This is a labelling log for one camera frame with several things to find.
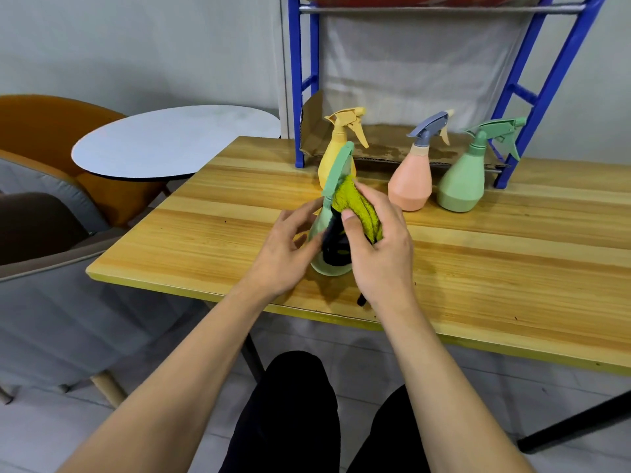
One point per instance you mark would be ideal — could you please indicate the person's left hand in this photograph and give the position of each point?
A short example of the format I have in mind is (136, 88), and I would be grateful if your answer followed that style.
(281, 261)

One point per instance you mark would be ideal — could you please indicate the person's right hand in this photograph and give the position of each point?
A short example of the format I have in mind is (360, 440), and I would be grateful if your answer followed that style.
(384, 265)

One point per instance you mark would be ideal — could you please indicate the green and black cloth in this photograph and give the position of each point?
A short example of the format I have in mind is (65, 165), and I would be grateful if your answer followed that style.
(355, 201)

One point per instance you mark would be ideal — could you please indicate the pink spray bottle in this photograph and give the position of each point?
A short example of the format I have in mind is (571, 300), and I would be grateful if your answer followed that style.
(409, 187)

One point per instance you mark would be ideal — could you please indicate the green spray bottle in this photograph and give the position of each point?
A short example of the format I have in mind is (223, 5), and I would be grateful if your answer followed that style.
(461, 187)
(340, 164)

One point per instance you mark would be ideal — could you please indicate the yellow spray bottle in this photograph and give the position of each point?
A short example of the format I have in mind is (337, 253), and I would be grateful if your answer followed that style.
(330, 157)

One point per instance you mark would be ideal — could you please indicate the blue metal shelf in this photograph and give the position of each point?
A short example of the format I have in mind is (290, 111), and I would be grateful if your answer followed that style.
(544, 103)

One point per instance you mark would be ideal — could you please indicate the person's right forearm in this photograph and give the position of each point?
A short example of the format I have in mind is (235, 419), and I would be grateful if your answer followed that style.
(448, 399)

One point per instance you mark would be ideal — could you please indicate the person's left forearm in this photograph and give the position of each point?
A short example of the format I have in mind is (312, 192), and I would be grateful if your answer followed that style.
(172, 389)

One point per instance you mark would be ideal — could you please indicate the person's left leg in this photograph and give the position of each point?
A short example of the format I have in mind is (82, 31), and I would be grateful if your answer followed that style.
(286, 418)

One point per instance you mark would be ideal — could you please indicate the person's leg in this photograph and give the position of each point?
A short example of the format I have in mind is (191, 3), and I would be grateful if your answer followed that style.
(389, 433)
(286, 418)

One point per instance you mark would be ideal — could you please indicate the person's right leg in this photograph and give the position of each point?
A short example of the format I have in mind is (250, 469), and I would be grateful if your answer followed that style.
(389, 433)

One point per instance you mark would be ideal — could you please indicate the black metal table leg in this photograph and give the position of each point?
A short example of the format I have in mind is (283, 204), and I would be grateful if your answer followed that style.
(577, 421)
(253, 358)

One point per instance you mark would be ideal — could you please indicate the stained brown cardboard sheet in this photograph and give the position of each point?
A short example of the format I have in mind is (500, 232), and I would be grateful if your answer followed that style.
(389, 142)

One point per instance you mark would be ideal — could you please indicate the round white side table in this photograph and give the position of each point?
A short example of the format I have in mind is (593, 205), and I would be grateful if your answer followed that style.
(172, 140)

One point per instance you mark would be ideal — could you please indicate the white cloth backdrop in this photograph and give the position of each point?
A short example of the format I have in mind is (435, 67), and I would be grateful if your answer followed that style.
(414, 68)

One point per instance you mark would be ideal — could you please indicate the brown chair with grey shell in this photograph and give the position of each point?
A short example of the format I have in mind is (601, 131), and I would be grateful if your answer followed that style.
(29, 226)

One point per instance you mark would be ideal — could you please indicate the orange chair with grey shell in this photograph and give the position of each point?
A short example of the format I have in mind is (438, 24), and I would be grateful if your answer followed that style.
(44, 125)

